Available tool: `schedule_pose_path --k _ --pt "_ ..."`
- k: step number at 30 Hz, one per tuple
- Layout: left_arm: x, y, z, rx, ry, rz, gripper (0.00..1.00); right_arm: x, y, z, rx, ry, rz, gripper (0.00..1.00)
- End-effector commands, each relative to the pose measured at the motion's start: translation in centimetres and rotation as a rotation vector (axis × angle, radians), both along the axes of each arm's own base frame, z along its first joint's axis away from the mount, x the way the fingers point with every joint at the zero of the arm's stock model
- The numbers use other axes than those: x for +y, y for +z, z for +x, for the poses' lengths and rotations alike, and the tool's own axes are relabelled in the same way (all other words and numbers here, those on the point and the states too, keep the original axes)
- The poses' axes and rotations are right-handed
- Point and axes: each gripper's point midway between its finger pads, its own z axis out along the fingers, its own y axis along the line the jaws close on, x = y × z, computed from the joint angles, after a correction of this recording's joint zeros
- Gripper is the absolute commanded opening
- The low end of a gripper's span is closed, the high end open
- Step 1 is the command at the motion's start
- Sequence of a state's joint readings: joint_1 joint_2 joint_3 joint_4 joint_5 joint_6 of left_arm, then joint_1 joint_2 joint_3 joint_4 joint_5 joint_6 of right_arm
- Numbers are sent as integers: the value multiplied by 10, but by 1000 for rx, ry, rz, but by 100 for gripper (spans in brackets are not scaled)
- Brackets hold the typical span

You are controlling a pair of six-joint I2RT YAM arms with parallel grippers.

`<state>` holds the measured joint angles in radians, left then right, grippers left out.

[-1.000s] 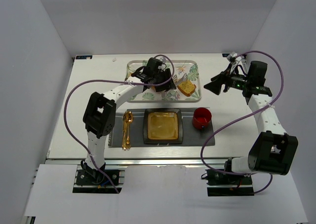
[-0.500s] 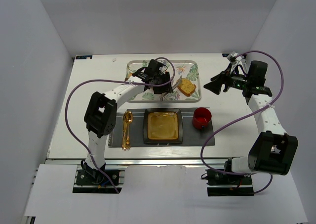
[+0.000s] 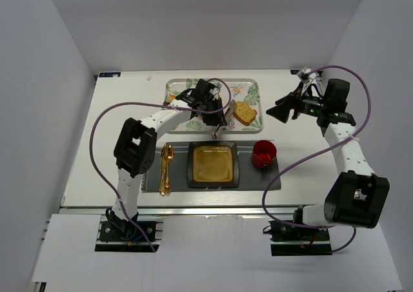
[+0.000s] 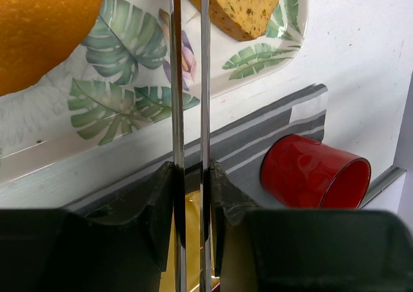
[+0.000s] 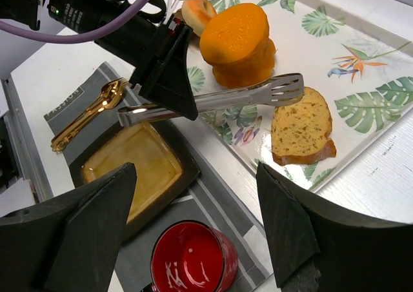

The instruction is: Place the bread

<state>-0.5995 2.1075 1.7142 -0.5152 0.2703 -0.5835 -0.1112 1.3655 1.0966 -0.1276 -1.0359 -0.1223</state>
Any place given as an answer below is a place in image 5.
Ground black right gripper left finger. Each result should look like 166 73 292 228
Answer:
1 162 137 291

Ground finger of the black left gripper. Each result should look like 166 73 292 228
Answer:
130 23 198 121

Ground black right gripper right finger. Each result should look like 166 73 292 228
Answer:
256 163 412 291

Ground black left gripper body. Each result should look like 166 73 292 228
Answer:
1 0 166 66

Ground silver metal tongs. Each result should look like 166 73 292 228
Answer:
117 73 304 128

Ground bread slice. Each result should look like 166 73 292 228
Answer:
271 87 337 166

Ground gold fork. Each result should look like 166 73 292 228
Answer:
50 77 130 150

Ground gold spoon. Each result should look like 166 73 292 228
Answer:
51 81 125 151

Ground small glazed donut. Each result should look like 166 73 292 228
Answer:
181 0 217 37

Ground grey placemat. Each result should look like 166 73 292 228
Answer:
44 61 273 291

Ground orange round cake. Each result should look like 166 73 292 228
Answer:
199 3 276 89

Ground square brown ceramic plate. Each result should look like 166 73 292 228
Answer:
69 121 200 242

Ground red cup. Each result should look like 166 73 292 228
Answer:
143 220 238 292

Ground floral serving tray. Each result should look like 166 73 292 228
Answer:
179 0 412 191

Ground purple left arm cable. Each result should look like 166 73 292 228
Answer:
0 0 165 44

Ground aluminium rail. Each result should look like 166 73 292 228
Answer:
1 78 53 203

